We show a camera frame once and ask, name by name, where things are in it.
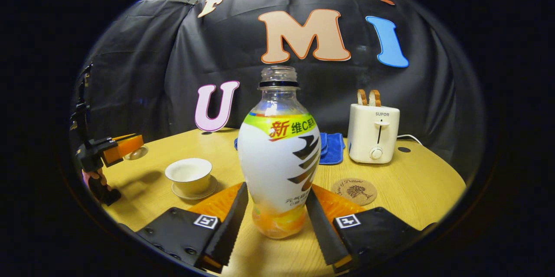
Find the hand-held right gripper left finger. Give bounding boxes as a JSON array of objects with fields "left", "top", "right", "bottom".
[{"left": 134, "top": 181, "right": 249, "bottom": 274}]

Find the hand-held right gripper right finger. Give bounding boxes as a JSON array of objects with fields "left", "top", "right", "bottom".
[{"left": 304, "top": 183, "right": 438, "bottom": 274}]

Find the pale yellow teacup lid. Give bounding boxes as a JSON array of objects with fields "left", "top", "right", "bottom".
[{"left": 124, "top": 146, "right": 149, "bottom": 161}]

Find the round cork coaster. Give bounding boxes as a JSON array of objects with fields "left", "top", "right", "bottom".
[{"left": 330, "top": 178, "right": 378, "bottom": 207}]

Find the pale yellow teacup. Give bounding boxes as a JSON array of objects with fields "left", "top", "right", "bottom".
[{"left": 165, "top": 158, "right": 213, "bottom": 196}]

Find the white label water bottle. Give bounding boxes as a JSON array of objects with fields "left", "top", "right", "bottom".
[{"left": 237, "top": 65, "right": 322, "bottom": 240}]

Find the pale yellow saucer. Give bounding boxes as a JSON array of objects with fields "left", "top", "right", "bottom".
[{"left": 171, "top": 175, "right": 219, "bottom": 201}]

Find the blue towel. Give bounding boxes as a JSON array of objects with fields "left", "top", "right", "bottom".
[{"left": 234, "top": 132, "right": 346, "bottom": 166}]

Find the black backdrop cloth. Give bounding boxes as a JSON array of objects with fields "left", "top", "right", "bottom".
[{"left": 69, "top": 0, "right": 487, "bottom": 185}]

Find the white toaster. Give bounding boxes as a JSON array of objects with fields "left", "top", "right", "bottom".
[{"left": 347, "top": 103, "right": 401, "bottom": 165}]

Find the white power cable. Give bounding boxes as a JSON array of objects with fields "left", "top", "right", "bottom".
[{"left": 396, "top": 134, "right": 424, "bottom": 146}]

